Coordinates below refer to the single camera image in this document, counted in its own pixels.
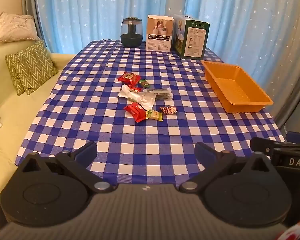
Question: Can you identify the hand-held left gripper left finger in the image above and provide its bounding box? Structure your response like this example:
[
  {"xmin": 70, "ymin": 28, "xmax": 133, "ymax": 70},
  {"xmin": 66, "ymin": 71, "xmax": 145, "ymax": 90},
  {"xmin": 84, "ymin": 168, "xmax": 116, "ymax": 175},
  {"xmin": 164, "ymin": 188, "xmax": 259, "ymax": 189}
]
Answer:
[{"xmin": 15, "ymin": 141, "xmax": 114, "ymax": 194}]

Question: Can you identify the large red snack packet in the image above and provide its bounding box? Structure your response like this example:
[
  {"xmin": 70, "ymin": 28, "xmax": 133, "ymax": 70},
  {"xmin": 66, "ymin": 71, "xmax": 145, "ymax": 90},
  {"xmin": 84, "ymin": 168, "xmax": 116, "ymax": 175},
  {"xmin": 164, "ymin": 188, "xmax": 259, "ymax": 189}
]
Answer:
[{"xmin": 117, "ymin": 71, "xmax": 141, "ymax": 86}]

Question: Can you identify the small red candy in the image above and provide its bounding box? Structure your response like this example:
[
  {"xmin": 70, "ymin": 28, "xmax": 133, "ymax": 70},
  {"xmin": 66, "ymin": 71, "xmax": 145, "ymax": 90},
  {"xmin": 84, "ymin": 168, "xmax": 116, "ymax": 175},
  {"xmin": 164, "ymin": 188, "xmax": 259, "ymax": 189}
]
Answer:
[{"xmin": 127, "ymin": 84, "xmax": 143, "ymax": 93}]

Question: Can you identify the light green sofa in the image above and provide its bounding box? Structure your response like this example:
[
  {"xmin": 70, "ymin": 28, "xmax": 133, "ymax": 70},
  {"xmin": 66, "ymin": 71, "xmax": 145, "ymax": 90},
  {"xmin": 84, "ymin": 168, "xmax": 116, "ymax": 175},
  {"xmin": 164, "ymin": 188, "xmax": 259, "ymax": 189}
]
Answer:
[{"xmin": 0, "ymin": 39, "xmax": 77, "ymax": 230}]

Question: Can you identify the green chevron pillow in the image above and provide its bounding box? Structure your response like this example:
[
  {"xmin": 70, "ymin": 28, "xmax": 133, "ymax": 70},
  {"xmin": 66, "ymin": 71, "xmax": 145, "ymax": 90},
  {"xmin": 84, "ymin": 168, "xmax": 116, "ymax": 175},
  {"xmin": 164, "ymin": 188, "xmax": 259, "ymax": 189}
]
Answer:
[
  {"xmin": 5, "ymin": 55, "xmax": 24, "ymax": 97},
  {"xmin": 5, "ymin": 40, "xmax": 59, "ymax": 95}
]

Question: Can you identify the yellow-green snack packet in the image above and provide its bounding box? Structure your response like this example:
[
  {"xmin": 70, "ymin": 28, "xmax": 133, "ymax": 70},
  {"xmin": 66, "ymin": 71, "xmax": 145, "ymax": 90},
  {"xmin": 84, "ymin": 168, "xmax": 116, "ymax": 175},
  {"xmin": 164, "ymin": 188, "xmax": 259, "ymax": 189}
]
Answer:
[{"xmin": 145, "ymin": 109, "xmax": 163, "ymax": 122}]

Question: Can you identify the white cardboard box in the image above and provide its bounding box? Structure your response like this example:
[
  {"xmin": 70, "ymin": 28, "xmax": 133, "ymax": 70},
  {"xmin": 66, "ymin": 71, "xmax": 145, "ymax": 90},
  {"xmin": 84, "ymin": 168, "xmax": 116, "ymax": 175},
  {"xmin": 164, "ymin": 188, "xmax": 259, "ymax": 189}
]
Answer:
[{"xmin": 145, "ymin": 14, "xmax": 174, "ymax": 53}]

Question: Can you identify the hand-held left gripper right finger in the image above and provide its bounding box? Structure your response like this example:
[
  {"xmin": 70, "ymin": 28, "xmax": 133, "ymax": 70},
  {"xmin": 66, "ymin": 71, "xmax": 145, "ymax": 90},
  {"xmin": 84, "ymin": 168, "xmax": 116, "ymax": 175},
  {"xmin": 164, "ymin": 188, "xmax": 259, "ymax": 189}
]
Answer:
[{"xmin": 179, "ymin": 142, "xmax": 278, "ymax": 194}]

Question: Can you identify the grey curtain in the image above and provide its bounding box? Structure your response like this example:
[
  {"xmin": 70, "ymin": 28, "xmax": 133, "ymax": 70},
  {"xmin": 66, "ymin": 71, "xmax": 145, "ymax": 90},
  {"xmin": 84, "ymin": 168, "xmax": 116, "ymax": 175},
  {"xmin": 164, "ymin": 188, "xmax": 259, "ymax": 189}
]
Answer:
[
  {"xmin": 21, "ymin": 0, "xmax": 53, "ymax": 53},
  {"xmin": 272, "ymin": 55, "xmax": 300, "ymax": 133}
]

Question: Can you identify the dark glass humidifier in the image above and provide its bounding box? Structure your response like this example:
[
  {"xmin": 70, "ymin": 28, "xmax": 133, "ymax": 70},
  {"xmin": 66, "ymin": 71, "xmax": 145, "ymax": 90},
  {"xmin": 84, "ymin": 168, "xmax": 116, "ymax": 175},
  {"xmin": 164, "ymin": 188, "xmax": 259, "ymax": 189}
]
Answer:
[{"xmin": 120, "ymin": 17, "xmax": 143, "ymax": 48}]

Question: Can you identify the orange plastic tray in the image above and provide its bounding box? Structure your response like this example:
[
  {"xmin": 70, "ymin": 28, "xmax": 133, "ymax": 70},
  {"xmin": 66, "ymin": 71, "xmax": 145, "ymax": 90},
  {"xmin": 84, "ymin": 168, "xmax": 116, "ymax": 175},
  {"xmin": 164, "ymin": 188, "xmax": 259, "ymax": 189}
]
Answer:
[{"xmin": 201, "ymin": 60, "xmax": 274, "ymax": 114}]

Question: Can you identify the green cardboard box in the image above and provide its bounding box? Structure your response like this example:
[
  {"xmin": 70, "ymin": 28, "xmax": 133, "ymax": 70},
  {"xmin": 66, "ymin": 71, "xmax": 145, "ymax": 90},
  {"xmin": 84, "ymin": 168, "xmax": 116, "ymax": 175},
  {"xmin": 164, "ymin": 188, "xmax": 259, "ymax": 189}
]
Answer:
[{"xmin": 170, "ymin": 14, "xmax": 210, "ymax": 60}]

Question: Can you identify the beige pillow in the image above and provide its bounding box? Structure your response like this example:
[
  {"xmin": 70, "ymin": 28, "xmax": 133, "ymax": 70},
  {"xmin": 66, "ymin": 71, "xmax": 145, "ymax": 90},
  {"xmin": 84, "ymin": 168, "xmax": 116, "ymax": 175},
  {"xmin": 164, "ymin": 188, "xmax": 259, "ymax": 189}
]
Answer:
[{"xmin": 0, "ymin": 12, "xmax": 38, "ymax": 43}]

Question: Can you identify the blue checked tablecloth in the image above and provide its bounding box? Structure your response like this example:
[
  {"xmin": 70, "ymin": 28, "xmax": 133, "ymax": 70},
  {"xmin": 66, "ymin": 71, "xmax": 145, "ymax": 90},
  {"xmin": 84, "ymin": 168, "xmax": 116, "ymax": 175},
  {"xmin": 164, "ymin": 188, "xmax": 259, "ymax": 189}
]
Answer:
[{"xmin": 15, "ymin": 39, "xmax": 285, "ymax": 185}]

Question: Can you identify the brown-red candy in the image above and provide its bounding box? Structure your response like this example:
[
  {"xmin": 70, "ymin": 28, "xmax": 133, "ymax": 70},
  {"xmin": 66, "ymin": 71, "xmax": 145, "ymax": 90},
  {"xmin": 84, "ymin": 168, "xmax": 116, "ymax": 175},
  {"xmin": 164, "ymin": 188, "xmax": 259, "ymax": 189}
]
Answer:
[{"xmin": 160, "ymin": 106, "xmax": 178, "ymax": 115}]

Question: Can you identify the blue star curtain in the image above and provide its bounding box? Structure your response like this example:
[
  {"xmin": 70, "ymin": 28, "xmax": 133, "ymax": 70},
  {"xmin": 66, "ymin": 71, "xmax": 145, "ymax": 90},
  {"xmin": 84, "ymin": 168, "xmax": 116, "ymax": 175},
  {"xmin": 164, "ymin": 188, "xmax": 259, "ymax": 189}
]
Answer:
[{"xmin": 34, "ymin": 0, "xmax": 300, "ymax": 120}]

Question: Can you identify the white snack packet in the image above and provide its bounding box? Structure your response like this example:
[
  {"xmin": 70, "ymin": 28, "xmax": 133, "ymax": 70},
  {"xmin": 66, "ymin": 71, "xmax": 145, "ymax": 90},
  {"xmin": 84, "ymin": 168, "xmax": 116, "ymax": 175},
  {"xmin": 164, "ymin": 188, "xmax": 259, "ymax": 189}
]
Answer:
[{"xmin": 117, "ymin": 84, "xmax": 157, "ymax": 111}]

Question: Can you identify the clear dark seaweed packet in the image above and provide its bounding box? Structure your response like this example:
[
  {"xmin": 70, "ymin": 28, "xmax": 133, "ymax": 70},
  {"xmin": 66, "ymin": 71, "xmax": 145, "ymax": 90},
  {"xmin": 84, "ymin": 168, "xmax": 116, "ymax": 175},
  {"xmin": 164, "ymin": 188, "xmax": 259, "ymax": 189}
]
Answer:
[{"xmin": 142, "ymin": 87, "xmax": 174, "ymax": 101}]

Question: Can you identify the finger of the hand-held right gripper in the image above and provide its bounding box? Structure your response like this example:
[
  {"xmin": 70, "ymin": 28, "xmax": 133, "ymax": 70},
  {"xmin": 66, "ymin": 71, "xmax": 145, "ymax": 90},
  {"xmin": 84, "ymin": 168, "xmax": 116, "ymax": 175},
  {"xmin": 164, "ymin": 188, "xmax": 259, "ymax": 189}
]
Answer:
[
  {"xmin": 250, "ymin": 137, "xmax": 300, "ymax": 156},
  {"xmin": 286, "ymin": 131, "xmax": 300, "ymax": 143}
]

